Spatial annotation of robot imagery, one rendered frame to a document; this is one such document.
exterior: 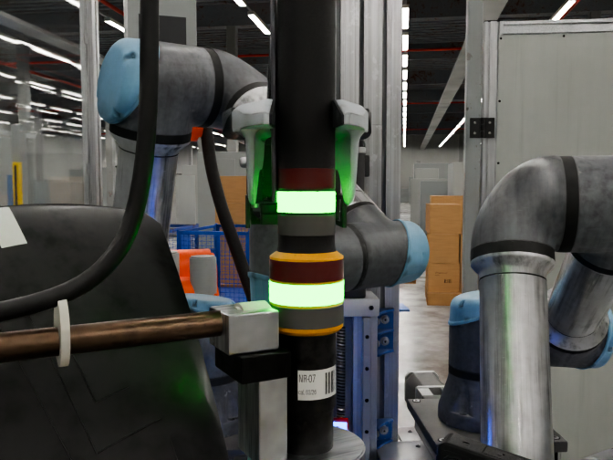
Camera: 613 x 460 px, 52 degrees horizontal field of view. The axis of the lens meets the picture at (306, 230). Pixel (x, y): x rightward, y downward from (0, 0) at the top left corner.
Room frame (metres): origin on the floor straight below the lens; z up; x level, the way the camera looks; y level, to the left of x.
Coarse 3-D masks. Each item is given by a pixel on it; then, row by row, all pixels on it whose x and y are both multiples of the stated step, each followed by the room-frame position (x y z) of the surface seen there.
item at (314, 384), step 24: (288, 336) 0.35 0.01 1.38; (312, 336) 0.35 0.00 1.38; (336, 336) 0.36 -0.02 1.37; (312, 360) 0.35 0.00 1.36; (336, 360) 0.36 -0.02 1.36; (288, 384) 0.35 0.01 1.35; (312, 384) 0.35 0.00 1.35; (288, 408) 0.35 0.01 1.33; (312, 408) 0.35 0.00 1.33; (288, 432) 0.35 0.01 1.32; (312, 432) 0.35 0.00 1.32
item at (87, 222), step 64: (0, 256) 0.38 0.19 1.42; (64, 256) 0.40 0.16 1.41; (128, 256) 0.43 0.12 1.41; (0, 384) 0.33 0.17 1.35; (64, 384) 0.34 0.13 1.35; (128, 384) 0.36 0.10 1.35; (192, 384) 0.37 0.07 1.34; (0, 448) 0.31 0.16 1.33; (64, 448) 0.32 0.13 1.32; (128, 448) 0.33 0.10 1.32; (192, 448) 0.35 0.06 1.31
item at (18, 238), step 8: (0, 208) 0.41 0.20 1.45; (8, 208) 0.41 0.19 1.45; (0, 216) 0.40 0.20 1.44; (8, 216) 0.40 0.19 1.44; (0, 224) 0.40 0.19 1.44; (8, 224) 0.40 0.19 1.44; (16, 224) 0.40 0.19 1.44; (0, 232) 0.39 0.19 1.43; (8, 232) 0.40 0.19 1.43; (16, 232) 0.40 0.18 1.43; (0, 240) 0.39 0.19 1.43; (8, 240) 0.39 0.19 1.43; (16, 240) 0.39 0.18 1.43; (24, 240) 0.40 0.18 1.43
